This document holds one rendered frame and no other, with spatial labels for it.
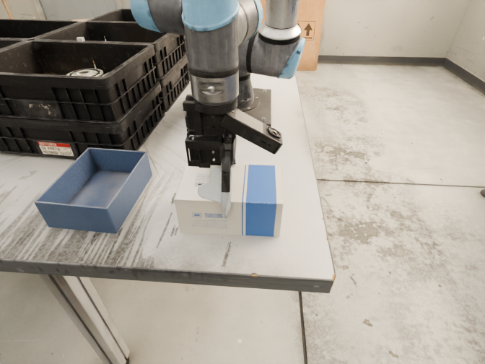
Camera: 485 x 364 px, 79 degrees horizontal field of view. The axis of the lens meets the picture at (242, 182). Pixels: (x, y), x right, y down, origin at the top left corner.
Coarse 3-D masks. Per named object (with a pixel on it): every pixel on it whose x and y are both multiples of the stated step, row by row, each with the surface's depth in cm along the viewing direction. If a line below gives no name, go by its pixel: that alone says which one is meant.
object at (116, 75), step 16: (16, 48) 84; (144, 48) 83; (128, 64) 72; (0, 80) 67; (16, 80) 66; (32, 80) 66; (48, 80) 65; (64, 80) 65; (80, 80) 64; (96, 80) 64; (112, 80) 66
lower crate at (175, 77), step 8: (184, 64) 113; (176, 72) 105; (184, 72) 117; (160, 80) 94; (168, 80) 99; (176, 80) 109; (184, 80) 118; (168, 88) 102; (176, 88) 110; (184, 88) 117; (160, 96) 98; (168, 96) 102; (176, 96) 109; (160, 104) 100; (168, 104) 103
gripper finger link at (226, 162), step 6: (228, 156) 49; (222, 162) 49; (228, 162) 49; (222, 168) 49; (228, 168) 49; (222, 174) 50; (228, 174) 49; (222, 180) 51; (228, 180) 50; (222, 186) 51; (228, 186) 50; (228, 192) 51
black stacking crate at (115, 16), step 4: (116, 12) 132; (120, 12) 135; (124, 12) 137; (128, 12) 136; (108, 16) 127; (112, 16) 129; (116, 16) 133; (120, 16) 135; (124, 16) 138; (128, 16) 137; (132, 16) 137; (100, 20) 122; (104, 20) 124; (108, 20) 127; (112, 20) 130; (116, 20) 133; (120, 20) 136; (124, 20) 139; (128, 20) 138; (132, 20) 138; (184, 36) 114; (184, 40) 114; (184, 44) 116; (184, 48) 117; (184, 52) 117
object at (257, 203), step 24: (192, 168) 62; (240, 168) 62; (264, 168) 62; (192, 192) 56; (240, 192) 56; (264, 192) 56; (192, 216) 56; (216, 216) 56; (240, 216) 56; (264, 216) 55
